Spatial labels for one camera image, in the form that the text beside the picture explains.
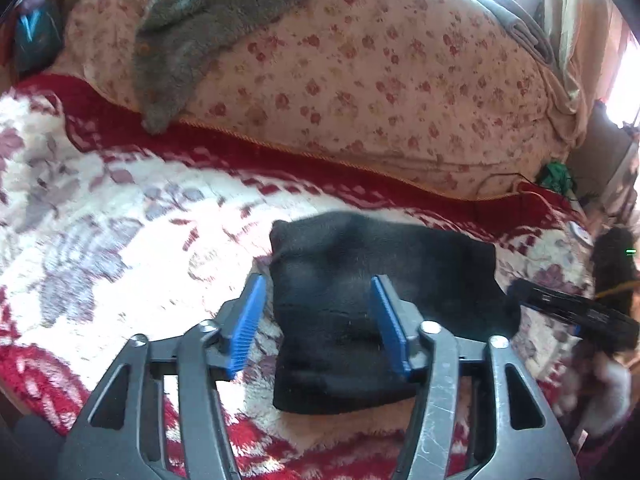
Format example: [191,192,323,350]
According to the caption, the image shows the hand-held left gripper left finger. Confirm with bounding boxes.
[57,273,271,480]

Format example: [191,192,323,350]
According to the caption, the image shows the black pants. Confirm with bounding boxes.
[269,211,523,416]

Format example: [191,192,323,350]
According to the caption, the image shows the grey folded cloth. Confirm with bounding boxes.
[470,0,558,63]

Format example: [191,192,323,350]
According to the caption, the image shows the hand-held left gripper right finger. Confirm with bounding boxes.
[367,274,583,480]

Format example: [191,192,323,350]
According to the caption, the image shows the dark fuzzy object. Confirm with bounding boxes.
[592,226,640,311]

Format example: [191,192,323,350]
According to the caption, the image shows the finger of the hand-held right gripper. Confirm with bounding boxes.
[506,279,583,337]

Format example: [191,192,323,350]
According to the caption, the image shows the grey fleece blanket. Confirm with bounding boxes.
[132,0,416,136]

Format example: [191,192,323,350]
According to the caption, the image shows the beige curtain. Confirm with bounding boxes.
[540,0,636,146]

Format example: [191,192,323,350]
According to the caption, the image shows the thin black cable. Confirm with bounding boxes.
[475,172,542,202]

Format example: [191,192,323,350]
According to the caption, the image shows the white fluffy cloth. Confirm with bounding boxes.
[559,359,632,437]

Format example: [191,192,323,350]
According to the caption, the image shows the red white floral blanket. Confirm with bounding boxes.
[0,72,601,480]

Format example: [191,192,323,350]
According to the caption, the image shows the pink floral quilt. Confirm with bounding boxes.
[50,0,576,201]

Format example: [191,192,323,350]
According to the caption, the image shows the teal object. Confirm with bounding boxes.
[12,0,63,73]

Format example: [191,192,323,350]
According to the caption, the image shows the green cloth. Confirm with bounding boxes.
[537,160,576,196]

